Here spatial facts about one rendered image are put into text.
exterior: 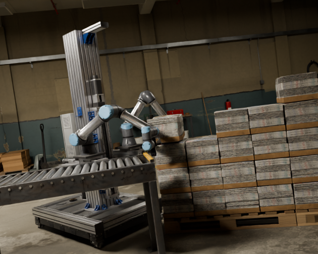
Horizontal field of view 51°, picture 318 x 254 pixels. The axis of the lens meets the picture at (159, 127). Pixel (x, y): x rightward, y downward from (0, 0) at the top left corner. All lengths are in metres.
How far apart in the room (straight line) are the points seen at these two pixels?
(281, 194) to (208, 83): 7.24
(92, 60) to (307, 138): 2.14
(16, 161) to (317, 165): 7.12
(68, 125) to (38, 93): 6.18
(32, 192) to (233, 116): 1.72
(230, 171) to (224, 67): 7.42
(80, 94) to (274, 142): 1.91
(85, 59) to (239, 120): 1.61
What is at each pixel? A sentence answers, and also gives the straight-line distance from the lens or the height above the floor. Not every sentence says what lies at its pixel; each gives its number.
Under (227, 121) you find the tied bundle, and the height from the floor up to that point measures 0.97.
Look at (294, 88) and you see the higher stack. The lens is 3.05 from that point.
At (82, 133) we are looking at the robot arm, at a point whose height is 1.03.
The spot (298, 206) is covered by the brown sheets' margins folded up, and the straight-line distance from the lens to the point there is 3.18.
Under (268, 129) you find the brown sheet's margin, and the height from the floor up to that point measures 0.86.
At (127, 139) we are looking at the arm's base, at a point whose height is 0.89.
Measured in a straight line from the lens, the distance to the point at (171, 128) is 3.03.
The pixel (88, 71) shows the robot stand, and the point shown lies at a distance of 3.48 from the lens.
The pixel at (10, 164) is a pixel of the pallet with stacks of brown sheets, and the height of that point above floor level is 0.30.
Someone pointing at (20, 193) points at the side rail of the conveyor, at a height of 0.74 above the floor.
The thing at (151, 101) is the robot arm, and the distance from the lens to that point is 3.53.
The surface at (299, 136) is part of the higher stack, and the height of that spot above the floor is 0.77.
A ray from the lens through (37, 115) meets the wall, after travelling 9.75.
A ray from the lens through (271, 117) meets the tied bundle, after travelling 3.02.
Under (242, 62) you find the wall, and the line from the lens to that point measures 10.50.
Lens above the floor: 1.15
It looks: 3 degrees down
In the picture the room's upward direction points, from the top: 8 degrees counter-clockwise
